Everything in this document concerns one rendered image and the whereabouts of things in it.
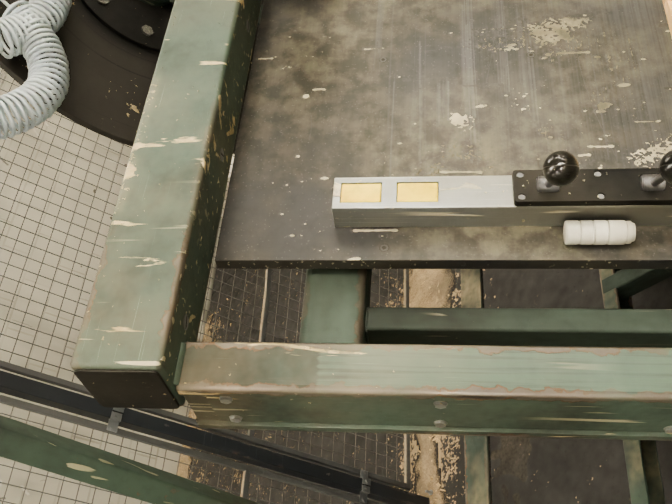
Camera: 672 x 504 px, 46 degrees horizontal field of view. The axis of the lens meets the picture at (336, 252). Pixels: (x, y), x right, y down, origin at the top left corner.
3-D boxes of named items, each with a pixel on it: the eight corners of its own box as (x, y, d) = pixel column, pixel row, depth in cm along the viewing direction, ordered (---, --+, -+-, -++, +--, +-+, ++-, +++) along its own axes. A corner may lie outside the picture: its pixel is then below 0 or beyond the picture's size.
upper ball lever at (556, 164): (562, 201, 96) (582, 182, 82) (530, 202, 96) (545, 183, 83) (562, 170, 96) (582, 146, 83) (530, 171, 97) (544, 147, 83)
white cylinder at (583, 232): (564, 249, 95) (632, 249, 94) (567, 235, 93) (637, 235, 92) (561, 229, 97) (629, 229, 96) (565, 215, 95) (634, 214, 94)
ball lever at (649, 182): (666, 200, 94) (704, 181, 81) (633, 201, 95) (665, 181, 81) (665, 169, 95) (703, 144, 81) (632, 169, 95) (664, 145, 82)
